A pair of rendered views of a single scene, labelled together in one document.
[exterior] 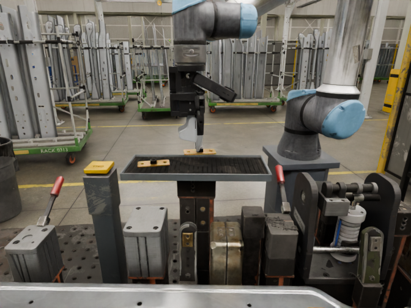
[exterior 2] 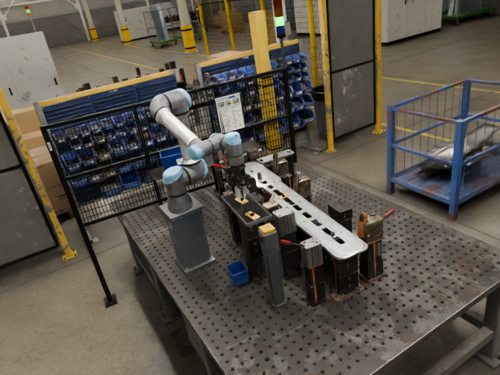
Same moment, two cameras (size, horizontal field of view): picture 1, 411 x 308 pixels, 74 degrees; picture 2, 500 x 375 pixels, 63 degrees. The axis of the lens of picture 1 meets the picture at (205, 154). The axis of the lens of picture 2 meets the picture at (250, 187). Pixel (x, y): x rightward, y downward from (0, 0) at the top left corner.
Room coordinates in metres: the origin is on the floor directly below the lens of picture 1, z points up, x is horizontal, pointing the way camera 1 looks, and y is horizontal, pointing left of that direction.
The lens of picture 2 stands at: (1.30, 1.79, 2.18)
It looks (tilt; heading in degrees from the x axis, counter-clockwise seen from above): 26 degrees down; 249
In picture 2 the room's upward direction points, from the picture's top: 9 degrees counter-clockwise
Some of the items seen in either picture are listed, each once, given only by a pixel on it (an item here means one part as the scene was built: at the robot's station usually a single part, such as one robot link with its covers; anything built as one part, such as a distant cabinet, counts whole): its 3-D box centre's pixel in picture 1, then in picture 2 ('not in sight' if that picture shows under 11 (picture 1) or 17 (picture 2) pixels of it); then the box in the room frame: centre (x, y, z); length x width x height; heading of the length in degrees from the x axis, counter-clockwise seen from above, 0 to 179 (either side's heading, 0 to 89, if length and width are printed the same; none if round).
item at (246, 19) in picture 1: (228, 21); (218, 142); (0.72, -0.06, 1.51); 0.11 x 0.11 x 0.08; 17
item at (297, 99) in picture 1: (305, 107); (175, 179); (0.93, -0.34, 1.27); 0.13 x 0.12 x 0.14; 17
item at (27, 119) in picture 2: not in sight; (22, 146); (2.22, -5.07, 0.52); 1.20 x 0.80 x 1.05; 93
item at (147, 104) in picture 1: (159, 77); not in sight; (7.21, 1.17, 0.88); 1.91 x 1.00 x 1.76; 7
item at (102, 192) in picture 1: (109, 239); (272, 268); (0.67, 0.28, 0.92); 0.08 x 0.08 x 0.44; 89
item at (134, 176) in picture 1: (196, 166); (245, 206); (0.67, 0.02, 1.16); 0.37 x 0.14 x 0.02; 89
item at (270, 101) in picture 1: (243, 76); not in sight; (7.54, -1.00, 0.88); 1.91 x 1.00 x 1.76; 93
